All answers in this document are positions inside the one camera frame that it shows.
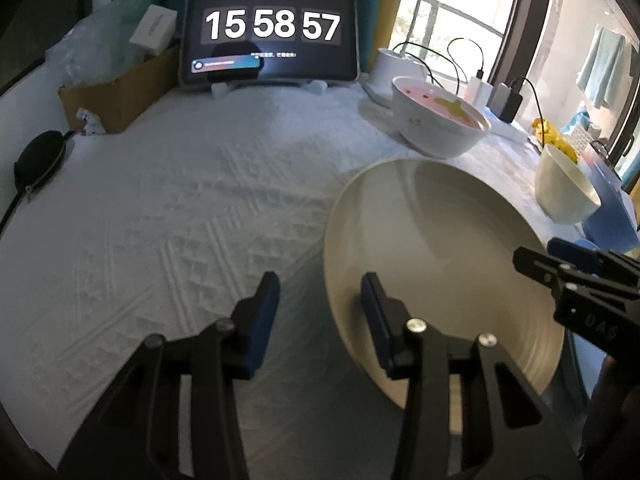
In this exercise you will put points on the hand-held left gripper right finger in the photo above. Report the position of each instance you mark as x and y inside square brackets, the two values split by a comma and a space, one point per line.
[372, 310]

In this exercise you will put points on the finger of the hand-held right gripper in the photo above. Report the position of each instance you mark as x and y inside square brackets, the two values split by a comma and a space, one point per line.
[570, 250]
[535, 262]

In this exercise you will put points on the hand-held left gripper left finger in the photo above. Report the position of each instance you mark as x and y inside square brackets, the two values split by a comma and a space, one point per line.
[265, 320]

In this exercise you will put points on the blue bowl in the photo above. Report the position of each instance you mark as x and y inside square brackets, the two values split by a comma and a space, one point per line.
[615, 220]

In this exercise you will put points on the cream bowl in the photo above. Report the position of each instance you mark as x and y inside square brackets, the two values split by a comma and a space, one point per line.
[555, 190]

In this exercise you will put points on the cream plate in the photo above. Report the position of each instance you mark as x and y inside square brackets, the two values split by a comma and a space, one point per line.
[440, 240]

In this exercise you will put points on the white bowl pink inside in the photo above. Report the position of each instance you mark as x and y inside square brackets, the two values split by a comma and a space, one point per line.
[430, 135]

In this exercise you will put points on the yellow wipes packet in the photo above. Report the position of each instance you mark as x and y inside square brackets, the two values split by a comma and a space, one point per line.
[555, 140]

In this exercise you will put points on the light blue plastic bag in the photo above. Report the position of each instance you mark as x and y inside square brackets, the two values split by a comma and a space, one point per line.
[575, 121]

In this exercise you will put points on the black charger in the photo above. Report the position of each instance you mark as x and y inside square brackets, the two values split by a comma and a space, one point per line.
[505, 102]

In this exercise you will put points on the light blue towel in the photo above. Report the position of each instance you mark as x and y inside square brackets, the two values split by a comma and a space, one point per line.
[600, 70]

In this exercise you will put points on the white tablet stand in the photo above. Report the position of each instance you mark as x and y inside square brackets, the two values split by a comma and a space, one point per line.
[222, 91]

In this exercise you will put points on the white desk lamp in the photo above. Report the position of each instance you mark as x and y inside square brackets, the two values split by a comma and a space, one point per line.
[390, 67]

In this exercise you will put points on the crumpled paper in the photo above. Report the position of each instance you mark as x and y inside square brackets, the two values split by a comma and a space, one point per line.
[90, 121]

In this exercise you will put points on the cardboard box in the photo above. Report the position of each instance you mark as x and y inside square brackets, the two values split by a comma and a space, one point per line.
[125, 90]

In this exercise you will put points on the black round pad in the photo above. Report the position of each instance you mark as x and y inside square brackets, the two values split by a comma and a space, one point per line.
[40, 160]

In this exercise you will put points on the yellow curtain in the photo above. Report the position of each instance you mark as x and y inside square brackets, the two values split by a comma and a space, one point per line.
[395, 10]

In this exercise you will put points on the tablet showing clock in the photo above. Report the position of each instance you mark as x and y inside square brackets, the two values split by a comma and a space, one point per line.
[270, 25]

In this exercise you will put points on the small white box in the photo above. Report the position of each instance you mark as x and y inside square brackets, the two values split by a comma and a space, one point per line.
[152, 27]

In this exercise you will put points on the dark window frame post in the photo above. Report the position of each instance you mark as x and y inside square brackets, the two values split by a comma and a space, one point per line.
[530, 10]

